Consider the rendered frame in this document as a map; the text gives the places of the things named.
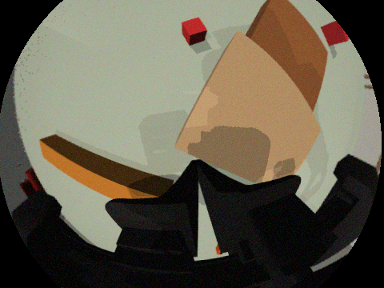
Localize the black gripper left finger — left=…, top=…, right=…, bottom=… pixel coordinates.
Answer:
left=105, top=160, right=198, bottom=257

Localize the orange long bar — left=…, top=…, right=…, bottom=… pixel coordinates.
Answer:
left=39, top=134, right=174, bottom=199

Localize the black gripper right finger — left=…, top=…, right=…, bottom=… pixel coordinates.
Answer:
left=196, top=160, right=301, bottom=253

